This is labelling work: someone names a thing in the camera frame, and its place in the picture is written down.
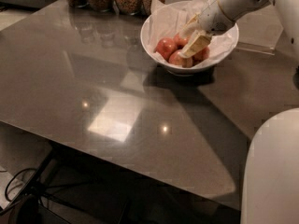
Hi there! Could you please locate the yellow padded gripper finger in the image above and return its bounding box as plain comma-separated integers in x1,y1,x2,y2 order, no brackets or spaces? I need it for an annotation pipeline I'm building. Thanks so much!
179,30,212,58
178,14,200,38

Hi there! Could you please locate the white rounded gripper body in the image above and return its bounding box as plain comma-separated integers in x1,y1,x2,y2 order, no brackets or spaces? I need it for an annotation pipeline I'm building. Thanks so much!
198,0,235,35

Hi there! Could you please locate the white ceramic bowl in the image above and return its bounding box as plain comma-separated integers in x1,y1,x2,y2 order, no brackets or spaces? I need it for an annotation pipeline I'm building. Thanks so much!
139,0,240,77

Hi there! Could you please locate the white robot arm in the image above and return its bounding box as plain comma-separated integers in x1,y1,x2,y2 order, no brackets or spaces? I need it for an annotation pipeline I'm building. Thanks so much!
180,0,299,224

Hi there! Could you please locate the red apple back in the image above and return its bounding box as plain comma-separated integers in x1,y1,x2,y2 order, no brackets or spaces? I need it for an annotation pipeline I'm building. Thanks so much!
173,34,189,49

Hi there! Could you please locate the red yellow apple front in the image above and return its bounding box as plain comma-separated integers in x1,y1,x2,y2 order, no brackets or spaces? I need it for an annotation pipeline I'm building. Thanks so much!
168,49,193,68

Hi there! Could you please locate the clear acrylic sign holder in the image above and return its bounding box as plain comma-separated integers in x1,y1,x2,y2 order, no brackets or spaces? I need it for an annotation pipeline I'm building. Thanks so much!
237,6,283,55

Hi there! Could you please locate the black cable on floor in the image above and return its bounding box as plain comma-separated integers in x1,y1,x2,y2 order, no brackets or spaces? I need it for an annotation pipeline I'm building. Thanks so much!
4,167,38,203

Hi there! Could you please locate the black table leg frame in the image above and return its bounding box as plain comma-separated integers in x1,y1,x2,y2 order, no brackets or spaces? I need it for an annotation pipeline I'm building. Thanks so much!
0,154,128,224

